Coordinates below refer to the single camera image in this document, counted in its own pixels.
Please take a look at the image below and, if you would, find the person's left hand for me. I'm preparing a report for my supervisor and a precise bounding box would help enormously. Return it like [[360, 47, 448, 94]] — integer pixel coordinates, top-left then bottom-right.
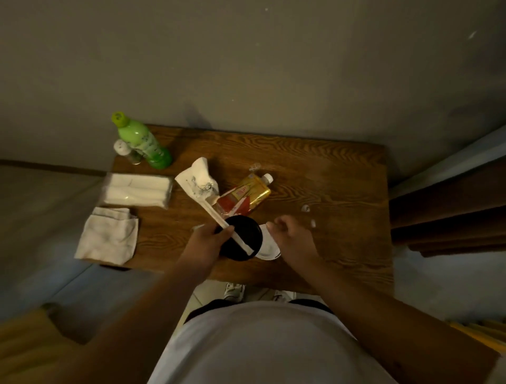
[[179, 221, 235, 272]]

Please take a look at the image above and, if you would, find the person's right hand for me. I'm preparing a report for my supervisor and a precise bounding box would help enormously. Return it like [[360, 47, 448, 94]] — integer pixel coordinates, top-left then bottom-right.
[[266, 215, 320, 266]]

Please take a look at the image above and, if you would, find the white paper chopstick sleeve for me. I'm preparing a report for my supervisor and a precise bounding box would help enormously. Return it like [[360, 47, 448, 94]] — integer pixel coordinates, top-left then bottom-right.
[[193, 188, 256, 256]]

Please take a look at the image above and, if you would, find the black round bowl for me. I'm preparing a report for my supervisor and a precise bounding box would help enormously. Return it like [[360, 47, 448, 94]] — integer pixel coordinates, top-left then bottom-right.
[[217, 215, 264, 262]]

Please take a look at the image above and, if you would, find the person's left forearm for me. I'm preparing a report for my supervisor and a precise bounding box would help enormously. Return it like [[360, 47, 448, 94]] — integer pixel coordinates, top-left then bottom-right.
[[47, 256, 210, 384]]

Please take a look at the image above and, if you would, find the person's right forearm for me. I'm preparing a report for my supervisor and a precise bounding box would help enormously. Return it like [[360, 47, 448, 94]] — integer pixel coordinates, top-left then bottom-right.
[[285, 253, 499, 384]]

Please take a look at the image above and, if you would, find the white round lid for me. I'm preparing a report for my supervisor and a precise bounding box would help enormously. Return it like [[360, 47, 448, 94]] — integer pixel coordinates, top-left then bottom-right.
[[255, 225, 282, 260]]

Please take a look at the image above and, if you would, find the yellow red sauce pouch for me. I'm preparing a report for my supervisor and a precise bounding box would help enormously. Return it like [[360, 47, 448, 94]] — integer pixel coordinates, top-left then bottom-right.
[[217, 172, 274, 217]]

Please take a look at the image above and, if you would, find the wooden table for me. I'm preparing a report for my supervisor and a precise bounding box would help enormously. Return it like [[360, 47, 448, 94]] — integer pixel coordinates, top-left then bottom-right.
[[81, 125, 394, 296]]

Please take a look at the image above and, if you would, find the crumpled white plastic bag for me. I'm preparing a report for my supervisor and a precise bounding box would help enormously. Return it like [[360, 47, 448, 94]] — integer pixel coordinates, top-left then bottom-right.
[[175, 157, 220, 206]]

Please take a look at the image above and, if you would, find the white tissue pack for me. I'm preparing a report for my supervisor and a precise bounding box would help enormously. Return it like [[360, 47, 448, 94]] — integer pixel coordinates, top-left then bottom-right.
[[102, 173, 174, 209]]

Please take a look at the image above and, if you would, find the folded white cloth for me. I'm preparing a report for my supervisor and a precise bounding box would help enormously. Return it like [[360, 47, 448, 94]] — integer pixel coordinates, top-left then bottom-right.
[[74, 207, 139, 266]]

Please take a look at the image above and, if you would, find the person's white shirt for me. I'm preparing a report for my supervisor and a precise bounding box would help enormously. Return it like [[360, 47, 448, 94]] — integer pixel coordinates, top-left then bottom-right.
[[147, 301, 398, 384]]

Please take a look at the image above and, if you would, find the green plastic bottle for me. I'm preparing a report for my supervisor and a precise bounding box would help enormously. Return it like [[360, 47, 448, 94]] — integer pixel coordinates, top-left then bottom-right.
[[111, 112, 173, 171]]

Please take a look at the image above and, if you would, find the small white-capped shaker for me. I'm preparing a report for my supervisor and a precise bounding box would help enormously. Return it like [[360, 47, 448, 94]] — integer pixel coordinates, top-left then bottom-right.
[[114, 139, 143, 165]]

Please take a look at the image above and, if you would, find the yellow wooden furniture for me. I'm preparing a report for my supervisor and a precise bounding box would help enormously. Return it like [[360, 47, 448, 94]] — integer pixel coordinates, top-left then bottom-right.
[[0, 303, 85, 384]]

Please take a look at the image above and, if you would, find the yellow object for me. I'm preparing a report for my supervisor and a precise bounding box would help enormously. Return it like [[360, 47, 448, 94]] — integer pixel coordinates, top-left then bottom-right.
[[447, 319, 506, 355]]

